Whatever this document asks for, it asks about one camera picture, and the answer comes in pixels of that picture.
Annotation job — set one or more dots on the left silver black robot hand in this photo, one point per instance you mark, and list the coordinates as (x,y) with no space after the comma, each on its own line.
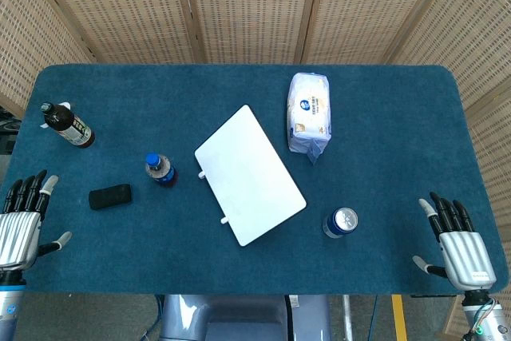
(18,233)

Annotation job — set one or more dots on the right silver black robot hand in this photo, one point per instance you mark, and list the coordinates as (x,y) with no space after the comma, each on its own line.
(467,255)

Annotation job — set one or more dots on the black rectangular block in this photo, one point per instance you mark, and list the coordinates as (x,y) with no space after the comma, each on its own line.
(110,196)

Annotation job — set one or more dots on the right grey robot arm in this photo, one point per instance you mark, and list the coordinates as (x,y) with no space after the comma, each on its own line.
(487,317)

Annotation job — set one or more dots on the blue-capped drink bottle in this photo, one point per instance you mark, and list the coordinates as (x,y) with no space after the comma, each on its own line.
(161,171)

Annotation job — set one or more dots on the small white plastic knob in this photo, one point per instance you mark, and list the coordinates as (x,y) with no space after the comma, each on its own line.
(201,175)
(224,220)

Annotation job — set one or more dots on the white rectangular board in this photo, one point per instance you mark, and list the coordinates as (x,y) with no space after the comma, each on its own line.
(249,175)

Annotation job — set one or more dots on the dark sauce bottle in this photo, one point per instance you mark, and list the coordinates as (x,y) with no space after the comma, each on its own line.
(70,125)

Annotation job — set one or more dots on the blue felt table cover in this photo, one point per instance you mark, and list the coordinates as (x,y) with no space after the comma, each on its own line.
(379,165)

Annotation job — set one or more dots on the blue drink can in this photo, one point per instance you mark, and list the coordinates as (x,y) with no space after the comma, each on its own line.
(340,223)

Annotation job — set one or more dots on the metal table leg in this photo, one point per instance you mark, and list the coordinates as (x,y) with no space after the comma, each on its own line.
(347,317)

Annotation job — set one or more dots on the white tissue pack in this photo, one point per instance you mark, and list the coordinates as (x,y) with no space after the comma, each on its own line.
(309,113)

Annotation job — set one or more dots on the blue-grey robot torso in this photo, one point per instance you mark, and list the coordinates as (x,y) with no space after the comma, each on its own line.
(239,317)

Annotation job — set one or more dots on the woven wicker folding screen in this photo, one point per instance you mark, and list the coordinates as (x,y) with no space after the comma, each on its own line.
(247,5)

